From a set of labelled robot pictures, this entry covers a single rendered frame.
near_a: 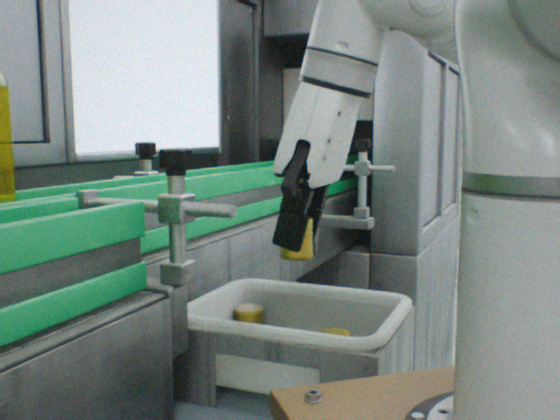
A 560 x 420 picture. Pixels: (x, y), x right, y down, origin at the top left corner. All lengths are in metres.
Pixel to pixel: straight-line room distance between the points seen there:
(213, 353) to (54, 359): 0.21
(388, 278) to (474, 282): 1.04
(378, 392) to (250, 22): 1.09
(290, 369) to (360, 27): 0.33
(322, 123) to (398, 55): 0.78
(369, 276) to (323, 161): 0.83
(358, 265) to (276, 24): 0.58
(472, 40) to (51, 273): 0.32
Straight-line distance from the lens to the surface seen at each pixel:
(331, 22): 0.60
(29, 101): 0.82
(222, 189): 0.86
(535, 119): 0.33
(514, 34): 0.33
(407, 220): 1.35
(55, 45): 0.85
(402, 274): 1.37
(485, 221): 0.34
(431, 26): 0.57
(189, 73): 1.11
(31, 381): 0.44
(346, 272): 1.41
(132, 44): 0.98
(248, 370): 0.61
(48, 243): 0.46
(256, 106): 1.42
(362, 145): 1.14
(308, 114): 0.58
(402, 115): 1.34
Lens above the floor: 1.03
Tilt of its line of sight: 8 degrees down
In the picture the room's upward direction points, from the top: straight up
